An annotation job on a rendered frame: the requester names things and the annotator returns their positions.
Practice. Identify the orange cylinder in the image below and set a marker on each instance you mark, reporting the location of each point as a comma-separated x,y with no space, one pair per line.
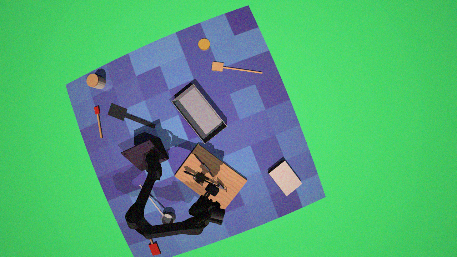
96,81

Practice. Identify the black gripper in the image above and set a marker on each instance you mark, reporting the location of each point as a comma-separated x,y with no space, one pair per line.
211,189

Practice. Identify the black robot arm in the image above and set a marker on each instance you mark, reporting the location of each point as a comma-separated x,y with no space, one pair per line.
192,226

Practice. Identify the wooden board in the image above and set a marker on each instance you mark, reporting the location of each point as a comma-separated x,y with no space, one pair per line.
226,176

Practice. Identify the beige rectangular slab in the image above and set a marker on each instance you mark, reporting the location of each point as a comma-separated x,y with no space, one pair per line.
285,178

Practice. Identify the tan flat disc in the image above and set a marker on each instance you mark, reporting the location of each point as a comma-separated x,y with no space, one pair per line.
204,44

